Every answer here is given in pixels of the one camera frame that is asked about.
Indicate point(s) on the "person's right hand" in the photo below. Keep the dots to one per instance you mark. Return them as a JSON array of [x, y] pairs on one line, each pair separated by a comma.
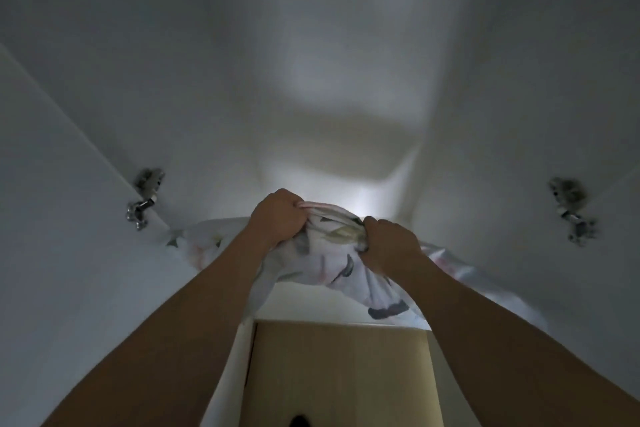
[[390, 244]]

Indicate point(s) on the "person's left hand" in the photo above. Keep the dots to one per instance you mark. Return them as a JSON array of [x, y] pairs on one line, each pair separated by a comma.
[[275, 219]]

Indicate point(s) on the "person's right fingers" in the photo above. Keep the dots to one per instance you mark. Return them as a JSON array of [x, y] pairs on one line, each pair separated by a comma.
[[369, 236]]

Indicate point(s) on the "person's left fingers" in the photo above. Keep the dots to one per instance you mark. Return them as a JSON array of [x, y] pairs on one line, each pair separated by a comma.
[[296, 209]]

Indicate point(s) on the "white floral printed cloth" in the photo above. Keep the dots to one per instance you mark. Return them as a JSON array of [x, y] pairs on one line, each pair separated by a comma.
[[335, 261]]

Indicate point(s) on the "person's left forearm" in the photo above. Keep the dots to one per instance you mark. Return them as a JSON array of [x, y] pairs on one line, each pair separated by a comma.
[[165, 336]]

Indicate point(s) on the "person's right forearm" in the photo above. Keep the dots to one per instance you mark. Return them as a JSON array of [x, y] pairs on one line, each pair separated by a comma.
[[505, 346]]

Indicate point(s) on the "white cabinet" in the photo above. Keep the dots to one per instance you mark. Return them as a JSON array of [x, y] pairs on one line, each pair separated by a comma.
[[330, 91]]

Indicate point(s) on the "beige wooden panel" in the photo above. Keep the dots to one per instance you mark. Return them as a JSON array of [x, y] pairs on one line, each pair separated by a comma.
[[340, 374]]

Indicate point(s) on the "metal cabinet hinge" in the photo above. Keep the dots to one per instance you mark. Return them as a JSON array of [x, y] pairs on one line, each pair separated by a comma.
[[572, 210], [143, 199]]

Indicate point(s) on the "white cabinet door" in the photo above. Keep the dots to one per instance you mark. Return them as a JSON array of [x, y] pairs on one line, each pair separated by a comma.
[[85, 241], [590, 261]]

